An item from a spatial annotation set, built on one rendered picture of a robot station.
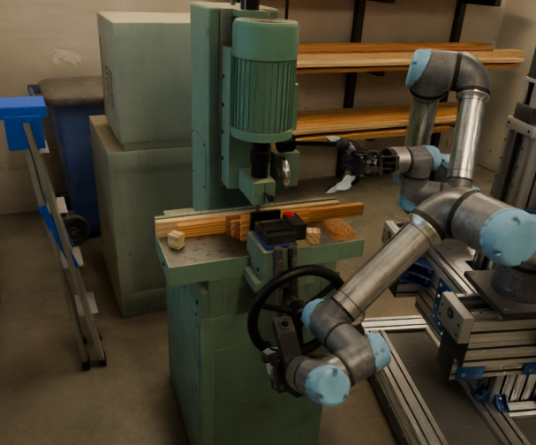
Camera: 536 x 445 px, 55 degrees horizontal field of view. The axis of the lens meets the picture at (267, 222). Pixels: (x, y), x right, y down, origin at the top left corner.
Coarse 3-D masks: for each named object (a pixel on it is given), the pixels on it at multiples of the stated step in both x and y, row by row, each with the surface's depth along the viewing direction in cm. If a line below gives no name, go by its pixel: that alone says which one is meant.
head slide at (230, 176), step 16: (224, 48) 149; (224, 64) 150; (224, 80) 152; (224, 96) 154; (224, 112) 156; (224, 128) 158; (224, 144) 160; (240, 144) 157; (224, 160) 162; (240, 160) 160; (224, 176) 164
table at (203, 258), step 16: (160, 240) 151; (192, 240) 152; (208, 240) 152; (224, 240) 153; (240, 240) 153; (320, 240) 156; (352, 240) 157; (160, 256) 150; (176, 256) 143; (192, 256) 144; (208, 256) 144; (224, 256) 145; (240, 256) 145; (320, 256) 155; (336, 256) 157; (352, 256) 159; (176, 272) 139; (192, 272) 141; (208, 272) 143; (224, 272) 145; (240, 272) 147; (256, 288) 139
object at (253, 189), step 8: (240, 168) 160; (248, 168) 160; (240, 176) 160; (248, 176) 154; (240, 184) 161; (248, 184) 154; (256, 184) 150; (264, 184) 151; (272, 184) 152; (248, 192) 155; (256, 192) 151; (272, 192) 153; (256, 200) 152; (264, 200) 153
